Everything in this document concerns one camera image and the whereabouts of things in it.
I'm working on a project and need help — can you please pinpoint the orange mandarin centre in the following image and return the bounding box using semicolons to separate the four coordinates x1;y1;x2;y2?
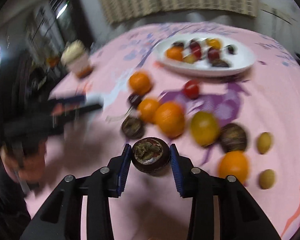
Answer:
154;101;186;139

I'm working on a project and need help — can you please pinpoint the longan far right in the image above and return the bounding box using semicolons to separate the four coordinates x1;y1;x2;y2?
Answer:
258;169;276;190

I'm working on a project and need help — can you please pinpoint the dark water chestnut back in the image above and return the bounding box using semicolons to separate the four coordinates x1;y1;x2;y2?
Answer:
219;123;248;153

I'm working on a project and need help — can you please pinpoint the dark cherry with stem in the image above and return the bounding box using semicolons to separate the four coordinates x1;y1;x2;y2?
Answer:
106;93;144;123

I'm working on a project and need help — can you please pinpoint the white oval plate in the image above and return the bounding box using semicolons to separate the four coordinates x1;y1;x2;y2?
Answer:
153;33;256;77

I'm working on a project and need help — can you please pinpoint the small orange mandarin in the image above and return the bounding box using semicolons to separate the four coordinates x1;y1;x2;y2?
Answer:
137;98;160;124

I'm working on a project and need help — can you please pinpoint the large orange mandarin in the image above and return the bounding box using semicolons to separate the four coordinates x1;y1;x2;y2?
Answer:
165;46;184;62

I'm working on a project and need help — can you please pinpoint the red cherry tomato back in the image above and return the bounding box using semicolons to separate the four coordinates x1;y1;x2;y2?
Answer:
183;80;200;100

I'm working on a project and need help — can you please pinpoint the plastic sauce jar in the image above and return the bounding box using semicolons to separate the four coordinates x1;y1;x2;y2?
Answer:
61;40;94;79

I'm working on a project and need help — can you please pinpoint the longan far back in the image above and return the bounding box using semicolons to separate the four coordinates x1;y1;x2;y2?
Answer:
256;132;273;154

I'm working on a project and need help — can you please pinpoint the red cherry tomato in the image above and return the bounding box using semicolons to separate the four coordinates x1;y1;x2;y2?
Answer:
183;80;200;100
191;46;202;60

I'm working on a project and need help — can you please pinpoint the red cherry tomato front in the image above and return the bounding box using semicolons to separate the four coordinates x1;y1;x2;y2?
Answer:
191;46;202;60

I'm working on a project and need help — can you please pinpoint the longan beside large mandarin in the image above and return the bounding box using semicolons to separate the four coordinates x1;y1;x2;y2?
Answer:
183;54;197;64

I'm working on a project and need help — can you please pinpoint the orange mandarin far left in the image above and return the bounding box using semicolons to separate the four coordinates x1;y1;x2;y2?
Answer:
128;71;153;96

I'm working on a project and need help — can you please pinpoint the dark red plum right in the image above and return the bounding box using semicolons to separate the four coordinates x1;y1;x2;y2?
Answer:
189;39;201;50

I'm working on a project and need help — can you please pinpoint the yellow orange kumquat front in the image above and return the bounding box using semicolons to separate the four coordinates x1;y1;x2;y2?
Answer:
205;38;222;50

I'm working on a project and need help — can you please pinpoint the dark water chestnut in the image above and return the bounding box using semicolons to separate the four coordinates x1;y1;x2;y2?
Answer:
131;137;171;174
121;116;145;140
219;123;248;153

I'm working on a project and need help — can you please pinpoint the dark mangosteen centre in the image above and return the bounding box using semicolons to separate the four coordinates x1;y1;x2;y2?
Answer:
211;59;230;68

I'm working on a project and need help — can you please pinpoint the yellow green citrus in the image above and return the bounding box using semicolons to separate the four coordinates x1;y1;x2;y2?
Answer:
190;111;221;147

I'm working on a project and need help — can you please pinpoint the left hand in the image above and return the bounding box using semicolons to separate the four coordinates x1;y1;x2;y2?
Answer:
0;141;46;183

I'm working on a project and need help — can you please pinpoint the dark framed picture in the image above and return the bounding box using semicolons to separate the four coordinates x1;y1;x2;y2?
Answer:
26;0;94;63

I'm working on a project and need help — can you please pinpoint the dark red plum left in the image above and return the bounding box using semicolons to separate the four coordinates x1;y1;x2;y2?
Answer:
207;47;220;63

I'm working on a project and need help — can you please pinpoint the dark red plum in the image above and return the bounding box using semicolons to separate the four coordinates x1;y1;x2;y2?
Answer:
189;39;201;50
207;47;220;63

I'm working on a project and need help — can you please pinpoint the dark water chestnut front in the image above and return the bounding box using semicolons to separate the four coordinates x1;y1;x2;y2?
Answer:
121;116;145;140

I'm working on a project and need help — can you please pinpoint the orange mandarin right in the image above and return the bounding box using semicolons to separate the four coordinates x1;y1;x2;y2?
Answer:
217;151;250;184

